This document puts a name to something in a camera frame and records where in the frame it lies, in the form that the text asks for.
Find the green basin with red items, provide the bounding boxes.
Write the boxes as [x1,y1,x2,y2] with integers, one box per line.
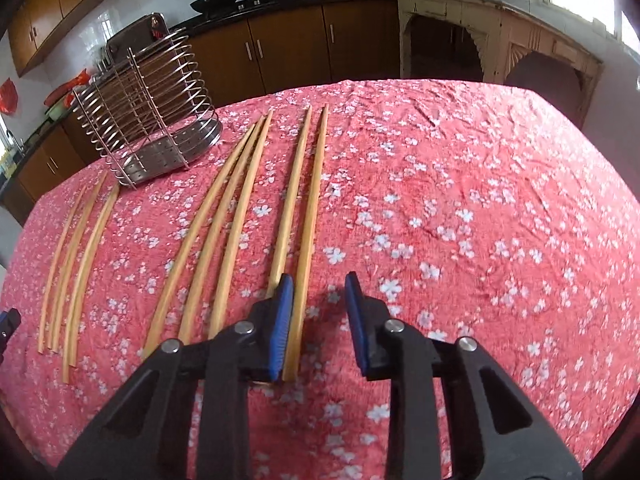
[43,68,90,122]

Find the red plastic bag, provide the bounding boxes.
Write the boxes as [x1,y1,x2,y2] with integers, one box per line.
[0,78,18,116]

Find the wooden chopstick seven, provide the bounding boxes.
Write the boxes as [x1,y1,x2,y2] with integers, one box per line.
[48,171,106,353]

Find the wooden chopstick one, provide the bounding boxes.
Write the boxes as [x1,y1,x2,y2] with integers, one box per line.
[282,104,329,382]

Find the wooden chopstick eight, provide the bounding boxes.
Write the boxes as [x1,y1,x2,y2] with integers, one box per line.
[37,186,86,354]

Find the brown lower kitchen cabinets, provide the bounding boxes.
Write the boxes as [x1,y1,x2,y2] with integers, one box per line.
[13,0,400,200]

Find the red floral tablecloth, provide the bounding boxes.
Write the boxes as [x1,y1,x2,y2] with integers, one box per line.
[1,80,639,479]

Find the wooden chopstick three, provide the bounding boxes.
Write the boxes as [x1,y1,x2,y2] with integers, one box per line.
[207,110,273,339]

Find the wooden chopstick four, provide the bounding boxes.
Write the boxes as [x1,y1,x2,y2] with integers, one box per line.
[178,116,265,344]

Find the cream wooden side table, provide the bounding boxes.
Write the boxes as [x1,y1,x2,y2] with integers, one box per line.
[397,0,603,128]

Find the wooden chopstick five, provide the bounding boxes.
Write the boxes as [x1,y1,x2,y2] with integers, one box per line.
[143,123,256,358]

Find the wooden chopstick six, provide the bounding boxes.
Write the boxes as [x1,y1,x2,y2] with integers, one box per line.
[62,183,120,385]

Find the brown upper wall cabinet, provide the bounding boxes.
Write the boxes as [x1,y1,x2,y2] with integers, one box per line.
[8,0,104,77]

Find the metal wire utensil holder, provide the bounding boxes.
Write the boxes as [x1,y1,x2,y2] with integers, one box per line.
[73,29,222,188]

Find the wooden chopstick two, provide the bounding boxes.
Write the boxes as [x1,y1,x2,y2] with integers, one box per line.
[266,106,312,297]

